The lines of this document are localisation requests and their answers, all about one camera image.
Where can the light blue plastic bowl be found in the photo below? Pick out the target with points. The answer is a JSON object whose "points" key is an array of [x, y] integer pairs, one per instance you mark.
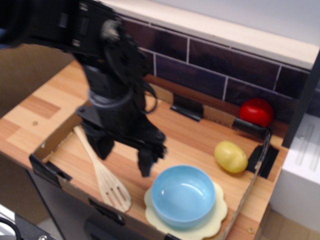
{"points": [[183, 196]]}

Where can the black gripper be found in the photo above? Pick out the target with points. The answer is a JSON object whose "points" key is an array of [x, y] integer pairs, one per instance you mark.
{"points": [[125, 123]]}

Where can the wooden slotted spatula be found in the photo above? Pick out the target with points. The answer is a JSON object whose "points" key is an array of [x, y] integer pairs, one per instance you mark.
{"points": [[112, 190]]}

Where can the cardboard fence with black tape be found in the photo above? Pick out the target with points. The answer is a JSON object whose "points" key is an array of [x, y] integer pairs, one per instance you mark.
{"points": [[66, 180]]}

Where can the red toy tomato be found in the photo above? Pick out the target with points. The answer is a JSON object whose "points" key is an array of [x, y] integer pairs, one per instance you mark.
{"points": [[257, 111]]}

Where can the cream scalloped plate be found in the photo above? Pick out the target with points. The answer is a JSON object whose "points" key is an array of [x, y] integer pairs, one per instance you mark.
{"points": [[208, 228]]}

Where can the yellow toy potato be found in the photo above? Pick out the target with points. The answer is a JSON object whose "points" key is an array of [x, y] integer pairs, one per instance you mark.
{"points": [[230, 157]]}

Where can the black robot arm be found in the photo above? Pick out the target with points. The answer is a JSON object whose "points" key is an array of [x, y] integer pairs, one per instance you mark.
{"points": [[112, 62]]}

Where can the dark tile backsplash panel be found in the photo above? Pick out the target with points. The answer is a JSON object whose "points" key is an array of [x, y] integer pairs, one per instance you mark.
{"points": [[218, 70]]}

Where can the white side cabinet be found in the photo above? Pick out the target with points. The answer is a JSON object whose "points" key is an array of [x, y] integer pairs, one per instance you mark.
{"points": [[296, 195]]}

